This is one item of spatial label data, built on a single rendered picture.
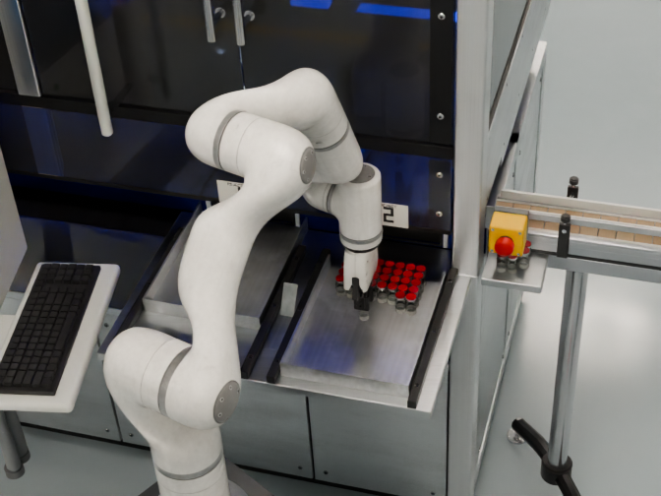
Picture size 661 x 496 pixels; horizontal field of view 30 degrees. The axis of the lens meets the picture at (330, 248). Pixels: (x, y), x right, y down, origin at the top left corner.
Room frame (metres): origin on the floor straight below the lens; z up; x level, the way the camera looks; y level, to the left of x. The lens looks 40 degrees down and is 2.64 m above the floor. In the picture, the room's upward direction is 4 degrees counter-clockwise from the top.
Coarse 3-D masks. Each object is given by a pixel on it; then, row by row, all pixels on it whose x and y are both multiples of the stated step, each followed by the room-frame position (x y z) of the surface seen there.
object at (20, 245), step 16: (0, 160) 2.23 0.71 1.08; (0, 176) 2.21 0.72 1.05; (0, 192) 2.19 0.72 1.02; (0, 208) 2.17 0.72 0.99; (16, 208) 2.25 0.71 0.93; (0, 224) 2.15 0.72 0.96; (16, 224) 2.23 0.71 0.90; (0, 240) 2.13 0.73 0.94; (16, 240) 2.21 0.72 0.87; (0, 256) 2.11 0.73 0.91; (16, 256) 2.18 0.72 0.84; (0, 272) 2.09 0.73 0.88; (16, 272) 2.16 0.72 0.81; (0, 288) 2.07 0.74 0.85; (0, 304) 2.05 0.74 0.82
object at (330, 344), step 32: (320, 288) 1.96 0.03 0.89; (320, 320) 1.87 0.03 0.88; (352, 320) 1.86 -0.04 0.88; (384, 320) 1.86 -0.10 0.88; (416, 320) 1.85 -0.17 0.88; (288, 352) 1.76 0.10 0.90; (320, 352) 1.77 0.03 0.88; (352, 352) 1.77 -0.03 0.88; (384, 352) 1.76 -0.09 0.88; (416, 352) 1.76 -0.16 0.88; (352, 384) 1.67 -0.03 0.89; (384, 384) 1.65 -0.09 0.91
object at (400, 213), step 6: (384, 204) 2.03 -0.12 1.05; (390, 204) 2.03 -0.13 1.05; (384, 210) 2.03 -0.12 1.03; (390, 210) 2.03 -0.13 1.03; (396, 210) 2.02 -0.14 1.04; (402, 210) 2.02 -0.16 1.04; (396, 216) 2.02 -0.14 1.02; (402, 216) 2.02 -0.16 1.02; (384, 222) 2.03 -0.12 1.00; (390, 222) 2.03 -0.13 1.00; (396, 222) 2.02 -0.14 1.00; (402, 222) 2.02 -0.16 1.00
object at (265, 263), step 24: (192, 216) 2.20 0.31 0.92; (264, 240) 2.14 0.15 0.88; (288, 240) 2.13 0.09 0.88; (168, 264) 2.06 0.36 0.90; (264, 264) 2.06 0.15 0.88; (288, 264) 2.04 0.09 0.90; (168, 288) 2.00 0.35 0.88; (240, 288) 1.98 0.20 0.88; (264, 288) 1.98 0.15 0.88; (168, 312) 1.91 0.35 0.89; (240, 312) 1.91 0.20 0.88; (264, 312) 1.88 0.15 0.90
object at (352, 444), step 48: (528, 96) 2.65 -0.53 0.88; (528, 144) 2.70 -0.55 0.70; (480, 336) 2.03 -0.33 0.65; (96, 384) 2.29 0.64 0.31; (480, 384) 2.06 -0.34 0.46; (96, 432) 2.30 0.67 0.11; (240, 432) 2.16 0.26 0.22; (288, 432) 2.12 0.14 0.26; (336, 432) 2.08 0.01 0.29; (384, 432) 2.04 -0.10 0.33; (432, 432) 2.00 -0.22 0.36; (480, 432) 2.11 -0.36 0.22; (336, 480) 2.08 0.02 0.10; (384, 480) 2.04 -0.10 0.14; (432, 480) 2.00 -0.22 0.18
